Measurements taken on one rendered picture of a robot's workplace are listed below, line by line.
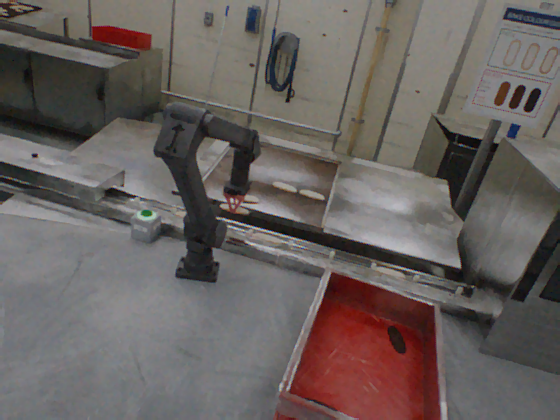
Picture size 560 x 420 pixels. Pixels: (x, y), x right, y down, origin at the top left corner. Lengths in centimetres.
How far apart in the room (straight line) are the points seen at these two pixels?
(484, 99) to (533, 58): 23
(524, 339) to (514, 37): 126
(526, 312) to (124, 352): 98
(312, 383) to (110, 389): 43
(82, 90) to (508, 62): 332
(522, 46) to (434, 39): 258
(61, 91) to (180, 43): 174
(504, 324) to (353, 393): 46
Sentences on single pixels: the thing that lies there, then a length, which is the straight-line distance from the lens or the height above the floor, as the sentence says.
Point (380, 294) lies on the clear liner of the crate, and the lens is 117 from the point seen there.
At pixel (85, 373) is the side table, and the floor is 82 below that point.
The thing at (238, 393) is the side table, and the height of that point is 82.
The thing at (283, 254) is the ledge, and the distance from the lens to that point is 128.
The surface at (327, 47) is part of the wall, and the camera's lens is 489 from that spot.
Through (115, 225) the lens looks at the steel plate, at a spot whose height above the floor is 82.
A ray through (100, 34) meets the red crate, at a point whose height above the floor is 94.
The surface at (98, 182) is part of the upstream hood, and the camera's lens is 149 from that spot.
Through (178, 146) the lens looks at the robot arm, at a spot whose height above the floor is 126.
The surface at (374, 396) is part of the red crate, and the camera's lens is 102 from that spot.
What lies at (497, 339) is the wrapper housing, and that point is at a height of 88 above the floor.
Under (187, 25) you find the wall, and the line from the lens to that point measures 533.
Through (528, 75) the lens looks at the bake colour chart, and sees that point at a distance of 208.
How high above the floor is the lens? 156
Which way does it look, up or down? 27 degrees down
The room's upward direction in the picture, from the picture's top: 12 degrees clockwise
